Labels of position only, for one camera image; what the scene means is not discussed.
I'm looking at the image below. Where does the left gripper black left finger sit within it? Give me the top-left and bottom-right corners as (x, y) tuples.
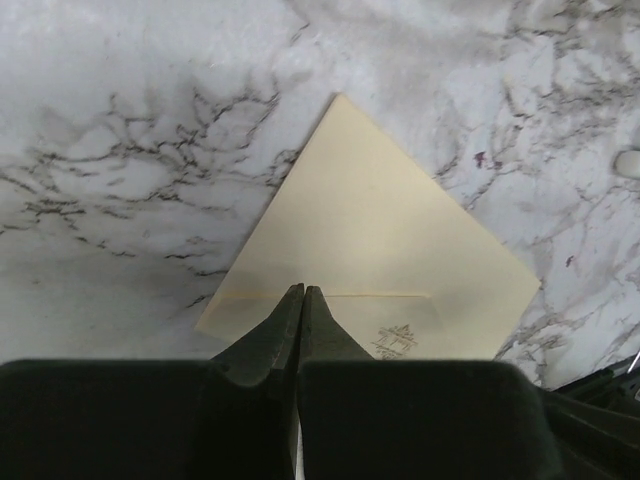
(1, 285), (304, 479)

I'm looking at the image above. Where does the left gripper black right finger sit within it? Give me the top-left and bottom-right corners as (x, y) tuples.
(298, 287), (565, 479)

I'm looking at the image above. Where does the cream paper envelope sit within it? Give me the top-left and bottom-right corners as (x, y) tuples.
(197, 95), (540, 360)

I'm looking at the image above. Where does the small white glue cap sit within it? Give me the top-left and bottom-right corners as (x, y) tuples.
(613, 150), (640, 180)

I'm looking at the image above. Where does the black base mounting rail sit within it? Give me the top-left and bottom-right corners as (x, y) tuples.
(541, 356), (639, 479)

